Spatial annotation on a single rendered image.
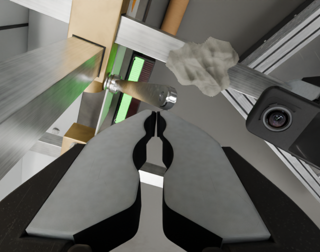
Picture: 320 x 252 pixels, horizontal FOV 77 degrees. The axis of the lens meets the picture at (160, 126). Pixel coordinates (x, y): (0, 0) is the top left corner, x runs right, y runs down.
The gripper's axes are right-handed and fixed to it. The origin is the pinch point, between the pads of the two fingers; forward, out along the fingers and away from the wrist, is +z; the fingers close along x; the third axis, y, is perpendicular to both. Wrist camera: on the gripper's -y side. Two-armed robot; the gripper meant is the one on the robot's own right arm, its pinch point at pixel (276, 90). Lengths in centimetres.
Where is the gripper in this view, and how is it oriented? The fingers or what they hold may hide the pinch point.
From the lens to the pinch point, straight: 35.2
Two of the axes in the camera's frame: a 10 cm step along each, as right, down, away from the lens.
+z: 0.2, -5.1, 8.6
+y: 9.3, 3.2, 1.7
